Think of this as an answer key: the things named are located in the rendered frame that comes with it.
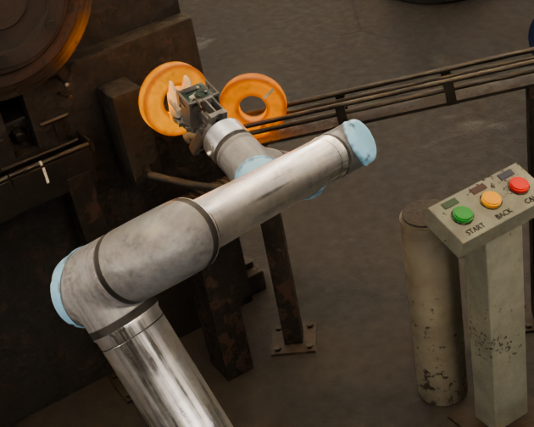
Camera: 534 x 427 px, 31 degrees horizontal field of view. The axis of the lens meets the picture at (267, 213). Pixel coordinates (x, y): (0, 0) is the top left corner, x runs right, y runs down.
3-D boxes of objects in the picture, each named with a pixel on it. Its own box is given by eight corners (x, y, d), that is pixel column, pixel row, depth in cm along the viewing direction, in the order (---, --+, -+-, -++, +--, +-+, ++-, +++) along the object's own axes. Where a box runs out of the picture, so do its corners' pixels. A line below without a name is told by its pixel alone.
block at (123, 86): (118, 172, 239) (92, 85, 226) (146, 160, 242) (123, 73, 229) (136, 188, 231) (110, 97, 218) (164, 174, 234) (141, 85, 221)
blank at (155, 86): (128, 80, 200) (135, 85, 198) (191, 49, 206) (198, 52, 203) (151, 143, 209) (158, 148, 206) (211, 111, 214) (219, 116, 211)
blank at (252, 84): (255, 144, 231) (254, 151, 228) (206, 103, 226) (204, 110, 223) (300, 102, 225) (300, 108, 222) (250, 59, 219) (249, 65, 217)
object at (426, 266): (408, 388, 238) (387, 213, 211) (445, 366, 243) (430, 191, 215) (440, 414, 229) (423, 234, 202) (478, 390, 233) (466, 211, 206)
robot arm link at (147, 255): (136, 214, 132) (364, 104, 185) (82, 244, 140) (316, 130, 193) (175, 290, 133) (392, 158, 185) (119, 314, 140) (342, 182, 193)
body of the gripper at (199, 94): (205, 77, 197) (236, 108, 189) (208, 109, 203) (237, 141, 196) (173, 90, 194) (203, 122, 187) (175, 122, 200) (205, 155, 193)
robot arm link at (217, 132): (253, 157, 194) (211, 174, 190) (240, 143, 197) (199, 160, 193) (253, 122, 187) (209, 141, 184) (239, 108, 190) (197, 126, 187)
